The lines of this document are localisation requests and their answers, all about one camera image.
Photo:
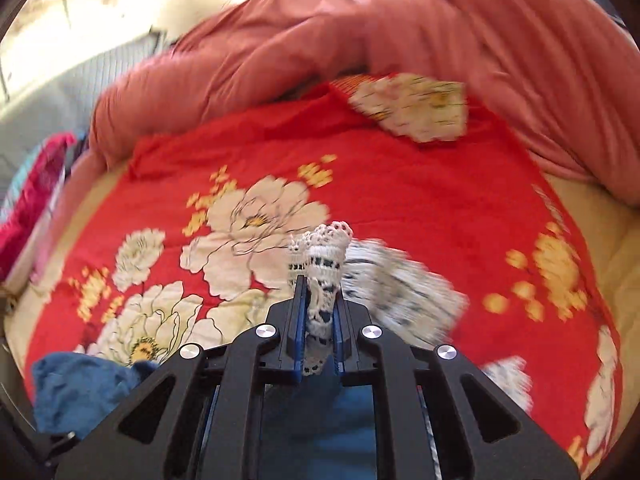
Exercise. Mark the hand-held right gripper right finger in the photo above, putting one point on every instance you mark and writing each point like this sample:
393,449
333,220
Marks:
339,330

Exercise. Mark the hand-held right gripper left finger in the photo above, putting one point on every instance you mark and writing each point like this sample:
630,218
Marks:
300,320

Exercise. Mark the blue denim pants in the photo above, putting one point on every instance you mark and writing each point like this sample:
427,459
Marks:
322,265

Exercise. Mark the red floral blanket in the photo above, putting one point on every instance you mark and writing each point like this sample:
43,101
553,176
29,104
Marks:
390,180

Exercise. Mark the pink padded bed edge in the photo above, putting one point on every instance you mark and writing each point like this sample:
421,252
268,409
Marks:
70,195

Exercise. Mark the terracotta duvet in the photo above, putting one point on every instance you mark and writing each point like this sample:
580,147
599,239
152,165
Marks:
320,35

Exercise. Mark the pink patterned cloth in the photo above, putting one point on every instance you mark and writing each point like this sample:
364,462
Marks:
30,200

